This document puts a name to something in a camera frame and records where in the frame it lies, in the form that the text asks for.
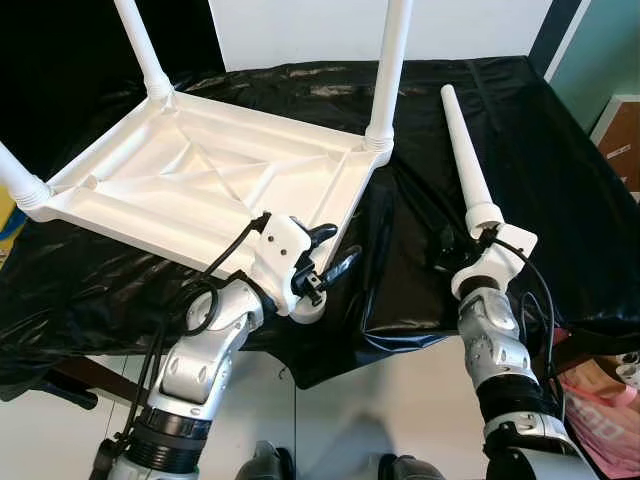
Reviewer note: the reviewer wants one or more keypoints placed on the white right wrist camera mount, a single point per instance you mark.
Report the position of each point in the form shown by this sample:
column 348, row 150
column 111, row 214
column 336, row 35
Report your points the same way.
column 505, row 250

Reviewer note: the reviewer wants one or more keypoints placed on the white plastic table top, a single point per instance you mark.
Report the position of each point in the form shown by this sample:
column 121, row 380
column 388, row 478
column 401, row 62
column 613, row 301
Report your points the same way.
column 200, row 170

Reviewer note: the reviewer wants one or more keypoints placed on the pink plastic bag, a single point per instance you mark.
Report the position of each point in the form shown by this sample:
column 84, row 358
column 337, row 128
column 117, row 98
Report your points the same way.
column 605, row 420

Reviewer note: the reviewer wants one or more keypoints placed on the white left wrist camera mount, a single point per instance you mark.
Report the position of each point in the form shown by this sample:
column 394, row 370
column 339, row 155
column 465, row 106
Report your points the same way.
column 280, row 245

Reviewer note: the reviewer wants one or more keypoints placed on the grey robot foot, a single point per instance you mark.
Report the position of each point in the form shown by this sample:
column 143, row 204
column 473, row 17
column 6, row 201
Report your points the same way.
column 405, row 470
column 265, row 465

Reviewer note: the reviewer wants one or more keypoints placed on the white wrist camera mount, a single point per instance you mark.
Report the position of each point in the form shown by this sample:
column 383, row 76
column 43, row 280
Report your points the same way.
column 280, row 245
column 505, row 250

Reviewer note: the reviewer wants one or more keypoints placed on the dark brown wooden beam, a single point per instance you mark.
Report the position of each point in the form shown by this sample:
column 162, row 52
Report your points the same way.
column 590, row 352
column 75, row 385

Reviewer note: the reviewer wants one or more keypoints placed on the black plastic table cloth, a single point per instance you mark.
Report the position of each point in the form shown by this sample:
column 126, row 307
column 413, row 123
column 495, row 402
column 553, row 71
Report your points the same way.
column 560, row 200

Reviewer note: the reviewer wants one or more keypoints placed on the grey robot left foot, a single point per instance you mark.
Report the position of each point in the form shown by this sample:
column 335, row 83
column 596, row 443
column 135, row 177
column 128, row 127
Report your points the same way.
column 265, row 465

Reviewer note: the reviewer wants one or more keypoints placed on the grey robot right foot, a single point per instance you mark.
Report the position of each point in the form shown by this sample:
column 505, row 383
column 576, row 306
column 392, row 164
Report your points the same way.
column 405, row 470

